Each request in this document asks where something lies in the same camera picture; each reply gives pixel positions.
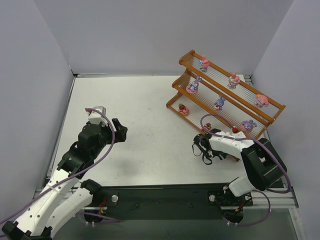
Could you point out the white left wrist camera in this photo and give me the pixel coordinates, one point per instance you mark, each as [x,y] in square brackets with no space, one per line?
[97,117]

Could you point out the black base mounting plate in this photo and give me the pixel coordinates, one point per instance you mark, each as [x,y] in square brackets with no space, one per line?
[204,201]

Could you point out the strawberry cake slice toy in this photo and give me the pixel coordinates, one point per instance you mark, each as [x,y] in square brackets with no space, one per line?
[206,127]

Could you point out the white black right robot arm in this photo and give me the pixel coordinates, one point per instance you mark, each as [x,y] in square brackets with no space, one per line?
[263,166]

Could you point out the pink pig clear cup toy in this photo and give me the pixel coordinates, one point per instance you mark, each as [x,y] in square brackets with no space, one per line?
[233,81]

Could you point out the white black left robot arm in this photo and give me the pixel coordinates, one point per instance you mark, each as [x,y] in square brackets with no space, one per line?
[50,211]

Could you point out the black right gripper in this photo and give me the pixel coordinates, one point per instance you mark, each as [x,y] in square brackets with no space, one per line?
[204,144]

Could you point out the small purple bunny cupcake toy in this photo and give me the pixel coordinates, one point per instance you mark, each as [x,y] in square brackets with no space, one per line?
[219,103]

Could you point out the purple bunny sitting donut toy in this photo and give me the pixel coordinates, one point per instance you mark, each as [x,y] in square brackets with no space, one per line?
[193,87]

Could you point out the strawberry bear donut toy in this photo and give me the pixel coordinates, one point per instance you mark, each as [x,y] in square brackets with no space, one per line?
[182,109]

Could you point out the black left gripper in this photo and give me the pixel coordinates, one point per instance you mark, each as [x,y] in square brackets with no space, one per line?
[114,132]

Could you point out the pink pig bow toy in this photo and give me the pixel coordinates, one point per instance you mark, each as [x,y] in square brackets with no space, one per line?
[261,101]

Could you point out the orange wooden tiered shelf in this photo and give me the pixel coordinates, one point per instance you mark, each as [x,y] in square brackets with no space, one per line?
[239,105]

